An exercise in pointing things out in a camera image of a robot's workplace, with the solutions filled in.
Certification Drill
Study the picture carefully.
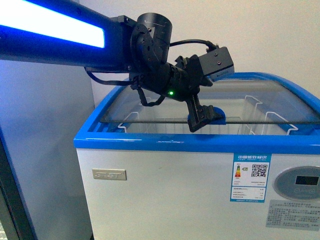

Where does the white wire freezer basket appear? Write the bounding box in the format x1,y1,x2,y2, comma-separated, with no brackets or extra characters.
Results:
116,95,299,136

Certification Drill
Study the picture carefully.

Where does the blue energy label sticker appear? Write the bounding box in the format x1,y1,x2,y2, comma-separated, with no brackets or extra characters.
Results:
230,153,272,203

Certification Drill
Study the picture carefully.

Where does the black camera cable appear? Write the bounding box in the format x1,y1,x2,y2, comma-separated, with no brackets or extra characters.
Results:
168,39,220,50

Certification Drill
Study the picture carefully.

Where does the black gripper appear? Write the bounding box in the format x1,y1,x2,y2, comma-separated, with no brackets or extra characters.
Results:
161,55,226,133

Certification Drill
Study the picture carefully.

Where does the oval grey control panel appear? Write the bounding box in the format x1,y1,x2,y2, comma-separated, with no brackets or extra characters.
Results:
273,165,320,201

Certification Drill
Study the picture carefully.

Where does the glass sliding freezer lid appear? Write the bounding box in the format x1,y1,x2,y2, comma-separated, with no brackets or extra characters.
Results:
100,72,320,125

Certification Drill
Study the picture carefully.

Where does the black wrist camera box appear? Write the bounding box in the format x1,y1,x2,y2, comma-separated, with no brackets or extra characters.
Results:
198,46,235,82

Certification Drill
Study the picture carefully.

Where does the grey instruction sticker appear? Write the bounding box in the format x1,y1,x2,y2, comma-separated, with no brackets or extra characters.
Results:
265,199,320,232

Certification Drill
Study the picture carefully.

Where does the white blue chest freezer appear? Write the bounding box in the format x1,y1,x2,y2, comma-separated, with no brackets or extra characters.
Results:
74,87,320,240

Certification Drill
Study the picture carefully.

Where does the silver brand badge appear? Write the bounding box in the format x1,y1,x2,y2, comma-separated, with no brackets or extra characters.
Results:
92,168,127,181

